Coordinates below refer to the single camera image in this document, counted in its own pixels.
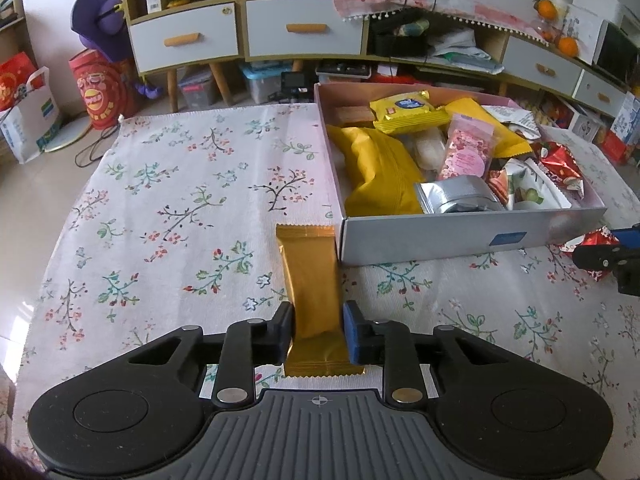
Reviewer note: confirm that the pink cardboard box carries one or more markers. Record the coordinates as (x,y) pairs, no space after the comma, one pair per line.
(425,240)

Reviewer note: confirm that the pink round-label snack packet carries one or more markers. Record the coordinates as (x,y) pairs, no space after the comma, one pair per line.
(462,155)

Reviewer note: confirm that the purple plush toy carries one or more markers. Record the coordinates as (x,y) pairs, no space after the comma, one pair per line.
(100,25)

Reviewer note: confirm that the red printed round bag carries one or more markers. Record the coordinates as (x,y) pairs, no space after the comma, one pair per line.
(102,90)

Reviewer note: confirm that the round white disc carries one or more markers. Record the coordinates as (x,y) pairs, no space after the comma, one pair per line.
(65,135)

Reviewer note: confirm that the white printed snack packet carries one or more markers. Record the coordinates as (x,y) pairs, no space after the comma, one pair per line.
(520,120)

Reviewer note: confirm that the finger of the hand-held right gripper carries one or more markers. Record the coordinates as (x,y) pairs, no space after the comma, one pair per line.
(600,256)
(627,236)

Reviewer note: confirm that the small white oven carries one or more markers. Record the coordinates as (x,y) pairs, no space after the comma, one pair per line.
(617,52)

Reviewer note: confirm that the small red snack packet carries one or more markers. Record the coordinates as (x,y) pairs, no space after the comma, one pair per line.
(592,237)

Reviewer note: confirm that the gold slim snack packet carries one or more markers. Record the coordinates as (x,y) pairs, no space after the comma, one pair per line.
(310,280)

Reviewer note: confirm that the white cardboard box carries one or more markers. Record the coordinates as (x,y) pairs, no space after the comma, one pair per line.
(595,2)

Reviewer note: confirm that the silver white snack packet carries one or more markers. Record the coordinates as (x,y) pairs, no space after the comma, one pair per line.
(460,192)

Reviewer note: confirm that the pile of white bags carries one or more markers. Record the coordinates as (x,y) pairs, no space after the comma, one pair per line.
(465,52)

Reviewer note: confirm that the yellow pillow snack packet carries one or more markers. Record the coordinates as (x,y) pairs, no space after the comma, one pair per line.
(505,137)
(375,170)

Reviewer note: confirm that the blue-lid storage bin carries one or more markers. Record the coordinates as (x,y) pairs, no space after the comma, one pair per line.
(265,85)

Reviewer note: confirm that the white toy box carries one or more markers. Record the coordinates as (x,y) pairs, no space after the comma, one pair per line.
(575,120)

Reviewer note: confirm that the clear brown biscuit packet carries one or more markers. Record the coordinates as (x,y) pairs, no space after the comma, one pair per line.
(352,115)

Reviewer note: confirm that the black device on stand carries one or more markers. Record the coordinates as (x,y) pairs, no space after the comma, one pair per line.
(295,85)

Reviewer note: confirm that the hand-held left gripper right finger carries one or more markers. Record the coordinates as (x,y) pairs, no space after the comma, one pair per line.
(352,335)

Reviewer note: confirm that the black storage tray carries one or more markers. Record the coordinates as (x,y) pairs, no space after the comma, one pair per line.
(395,42)

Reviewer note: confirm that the orange fruit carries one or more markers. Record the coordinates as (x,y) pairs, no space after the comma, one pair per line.
(567,46)
(546,8)

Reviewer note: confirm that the white paper shopping bag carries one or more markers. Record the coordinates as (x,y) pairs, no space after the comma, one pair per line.
(30,120)

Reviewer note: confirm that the clear white cracker packet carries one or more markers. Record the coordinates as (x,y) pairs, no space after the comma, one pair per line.
(430,150)

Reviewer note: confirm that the white red printed packet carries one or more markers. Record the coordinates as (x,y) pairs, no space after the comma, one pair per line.
(530,185)

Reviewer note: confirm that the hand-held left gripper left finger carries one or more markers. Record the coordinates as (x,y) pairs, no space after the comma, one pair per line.
(282,327)

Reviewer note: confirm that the dark-lid storage bin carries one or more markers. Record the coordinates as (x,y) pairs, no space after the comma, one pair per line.
(345,71)

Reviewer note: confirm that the red gift bag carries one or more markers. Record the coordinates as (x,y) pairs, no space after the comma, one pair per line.
(15,80)

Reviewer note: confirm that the floral tablecloth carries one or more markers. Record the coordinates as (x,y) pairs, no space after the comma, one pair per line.
(175,210)

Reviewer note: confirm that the yellow blue-label snack packet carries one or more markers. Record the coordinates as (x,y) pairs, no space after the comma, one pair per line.
(407,110)

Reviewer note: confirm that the clear storage bin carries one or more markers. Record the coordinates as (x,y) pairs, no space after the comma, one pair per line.
(197,92)

